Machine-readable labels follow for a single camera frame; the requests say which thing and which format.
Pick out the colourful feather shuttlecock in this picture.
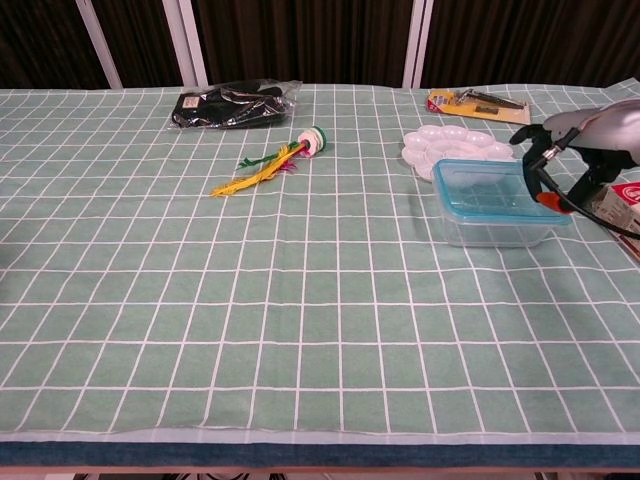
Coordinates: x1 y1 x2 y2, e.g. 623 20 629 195
209 126 328 198

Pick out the white flower-shaped paint palette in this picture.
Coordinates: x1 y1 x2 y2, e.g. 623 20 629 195
402 124 516 189

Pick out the black item in plastic bag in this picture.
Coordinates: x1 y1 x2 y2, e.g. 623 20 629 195
166 78 304 132

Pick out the blue plastic container lid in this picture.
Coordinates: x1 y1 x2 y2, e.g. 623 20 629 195
431 157 574 227

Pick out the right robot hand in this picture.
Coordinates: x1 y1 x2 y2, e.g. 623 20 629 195
508 98 640 209

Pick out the blue cloth underlay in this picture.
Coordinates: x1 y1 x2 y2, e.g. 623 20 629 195
0 439 640 470

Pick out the dark pleated curtain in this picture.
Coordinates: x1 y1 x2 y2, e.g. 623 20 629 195
0 0 640 91

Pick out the black cable with metal connector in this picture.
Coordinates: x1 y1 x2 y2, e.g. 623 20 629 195
528 127 640 237

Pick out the tool on yellow blister card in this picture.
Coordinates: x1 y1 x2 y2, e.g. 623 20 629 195
425 86 533 127

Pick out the clear plastic food container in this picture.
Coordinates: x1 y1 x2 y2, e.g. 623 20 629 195
439 214 556 249

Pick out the white slanted frame post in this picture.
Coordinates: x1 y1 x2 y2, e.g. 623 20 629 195
74 0 124 90

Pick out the red and white carton box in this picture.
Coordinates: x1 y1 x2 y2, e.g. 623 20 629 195
594 180 640 266

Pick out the white double frame post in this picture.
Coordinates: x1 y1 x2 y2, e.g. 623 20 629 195
160 0 209 88
401 0 434 89

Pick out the green white-grid tablecloth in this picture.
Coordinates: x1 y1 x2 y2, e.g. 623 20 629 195
0 78 640 446

